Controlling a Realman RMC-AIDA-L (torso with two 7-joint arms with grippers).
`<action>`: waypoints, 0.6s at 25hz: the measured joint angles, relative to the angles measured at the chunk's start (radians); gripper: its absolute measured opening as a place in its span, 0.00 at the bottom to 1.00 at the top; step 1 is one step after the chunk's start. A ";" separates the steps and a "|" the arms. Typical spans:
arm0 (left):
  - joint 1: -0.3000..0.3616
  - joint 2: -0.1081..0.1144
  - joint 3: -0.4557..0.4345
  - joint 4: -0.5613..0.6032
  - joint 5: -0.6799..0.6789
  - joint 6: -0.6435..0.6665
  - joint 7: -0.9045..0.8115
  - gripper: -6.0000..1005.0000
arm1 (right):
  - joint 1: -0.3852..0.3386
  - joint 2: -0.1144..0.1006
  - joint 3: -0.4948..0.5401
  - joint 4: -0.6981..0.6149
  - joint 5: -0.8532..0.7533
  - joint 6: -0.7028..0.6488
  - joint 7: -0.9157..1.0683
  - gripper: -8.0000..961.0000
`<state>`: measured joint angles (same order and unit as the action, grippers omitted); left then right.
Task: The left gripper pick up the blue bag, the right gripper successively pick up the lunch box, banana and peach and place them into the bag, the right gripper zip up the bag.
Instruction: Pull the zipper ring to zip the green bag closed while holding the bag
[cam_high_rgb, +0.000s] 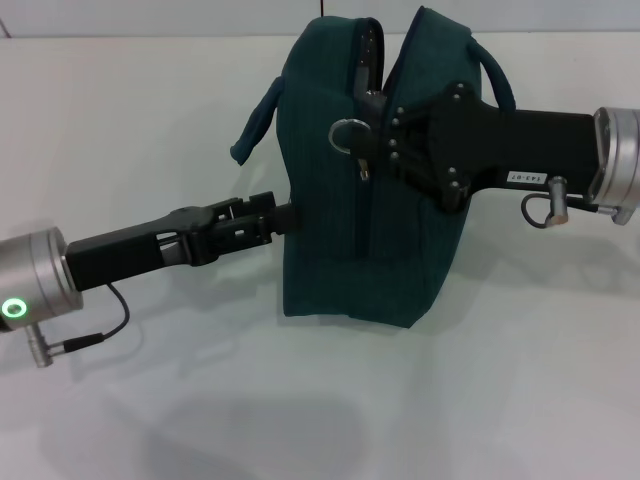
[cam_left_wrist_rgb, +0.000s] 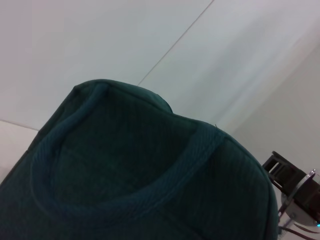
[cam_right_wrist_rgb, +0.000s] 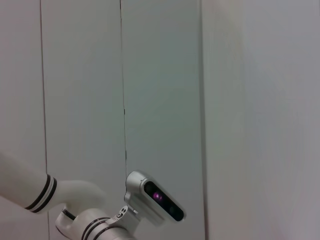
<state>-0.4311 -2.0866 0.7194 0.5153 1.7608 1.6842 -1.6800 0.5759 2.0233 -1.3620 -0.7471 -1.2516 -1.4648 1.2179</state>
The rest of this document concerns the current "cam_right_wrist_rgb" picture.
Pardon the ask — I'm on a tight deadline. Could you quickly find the white cabinet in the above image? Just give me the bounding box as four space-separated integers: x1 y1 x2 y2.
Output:
0 0 210 240

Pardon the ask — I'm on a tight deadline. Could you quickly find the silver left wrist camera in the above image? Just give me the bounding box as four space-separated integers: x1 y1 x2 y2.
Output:
123 170 186 228

